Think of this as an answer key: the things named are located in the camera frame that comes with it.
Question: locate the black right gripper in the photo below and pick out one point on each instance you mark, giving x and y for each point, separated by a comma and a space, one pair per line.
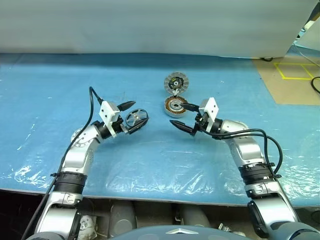
203, 123

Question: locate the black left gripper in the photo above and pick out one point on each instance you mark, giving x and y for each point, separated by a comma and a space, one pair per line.
119, 125

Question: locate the round spoked motor rotor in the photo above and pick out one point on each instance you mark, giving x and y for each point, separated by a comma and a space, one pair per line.
136, 117

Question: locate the grey motor base copper coils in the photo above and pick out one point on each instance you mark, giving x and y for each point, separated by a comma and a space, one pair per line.
171, 110

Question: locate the grey motor cover circuit board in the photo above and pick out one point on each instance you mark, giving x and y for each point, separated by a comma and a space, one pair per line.
170, 80

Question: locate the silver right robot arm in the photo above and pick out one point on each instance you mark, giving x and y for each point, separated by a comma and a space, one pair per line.
247, 150

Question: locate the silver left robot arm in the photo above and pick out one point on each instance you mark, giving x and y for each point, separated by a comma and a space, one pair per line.
77, 155

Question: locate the white backdrop board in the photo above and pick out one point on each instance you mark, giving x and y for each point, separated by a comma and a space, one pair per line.
150, 25

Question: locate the grey rounded leg cover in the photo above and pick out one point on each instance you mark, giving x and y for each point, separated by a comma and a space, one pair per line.
193, 215
122, 217

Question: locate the brown cardboard sheet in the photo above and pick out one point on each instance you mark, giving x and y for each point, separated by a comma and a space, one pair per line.
287, 91

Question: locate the white crumpled cloth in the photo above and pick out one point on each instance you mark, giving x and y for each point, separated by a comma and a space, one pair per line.
87, 223

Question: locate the dark grey robot torso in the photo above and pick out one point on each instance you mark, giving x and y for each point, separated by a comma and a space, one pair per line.
180, 233

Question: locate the light blue table cover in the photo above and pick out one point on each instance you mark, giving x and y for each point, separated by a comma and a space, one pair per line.
310, 50

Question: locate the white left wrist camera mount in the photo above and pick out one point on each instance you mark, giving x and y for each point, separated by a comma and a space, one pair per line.
108, 112

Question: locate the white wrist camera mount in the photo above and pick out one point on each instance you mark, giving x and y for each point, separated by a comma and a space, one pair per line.
108, 112
211, 107

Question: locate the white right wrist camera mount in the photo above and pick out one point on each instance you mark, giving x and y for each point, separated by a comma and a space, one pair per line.
211, 107

